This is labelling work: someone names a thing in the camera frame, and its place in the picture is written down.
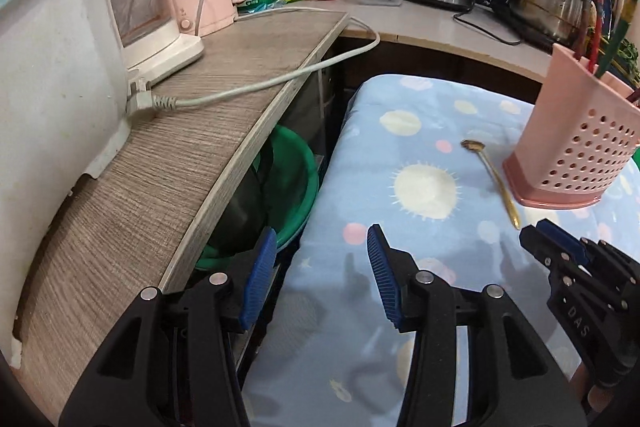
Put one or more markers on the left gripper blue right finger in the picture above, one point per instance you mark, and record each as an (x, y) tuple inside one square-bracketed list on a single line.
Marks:
[(381, 257)]

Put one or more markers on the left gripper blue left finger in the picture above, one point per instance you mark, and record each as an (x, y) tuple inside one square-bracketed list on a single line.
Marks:
[(256, 285)]

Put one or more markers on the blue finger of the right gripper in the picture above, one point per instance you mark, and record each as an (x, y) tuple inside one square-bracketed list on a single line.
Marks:
[(568, 243)]

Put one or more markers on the green chopstick gold band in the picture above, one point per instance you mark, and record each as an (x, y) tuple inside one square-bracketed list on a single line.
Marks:
[(621, 28)]

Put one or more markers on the dark red chopstick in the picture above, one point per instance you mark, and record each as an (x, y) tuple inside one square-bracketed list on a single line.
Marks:
[(634, 96), (580, 41)]

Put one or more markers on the green plastic basin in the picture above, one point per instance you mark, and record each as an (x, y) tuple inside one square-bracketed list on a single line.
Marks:
[(276, 192)]

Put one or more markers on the pink perforated utensil holder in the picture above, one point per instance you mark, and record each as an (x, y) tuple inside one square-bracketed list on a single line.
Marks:
[(580, 135)]

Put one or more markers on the blue planet pattern tablecloth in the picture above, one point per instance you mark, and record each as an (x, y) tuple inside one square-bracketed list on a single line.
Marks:
[(330, 356)]

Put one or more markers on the gold flower spoon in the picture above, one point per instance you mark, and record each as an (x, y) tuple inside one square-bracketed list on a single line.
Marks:
[(478, 148)]

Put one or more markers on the white blue plastic bin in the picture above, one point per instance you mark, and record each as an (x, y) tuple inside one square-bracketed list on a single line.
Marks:
[(63, 115)]

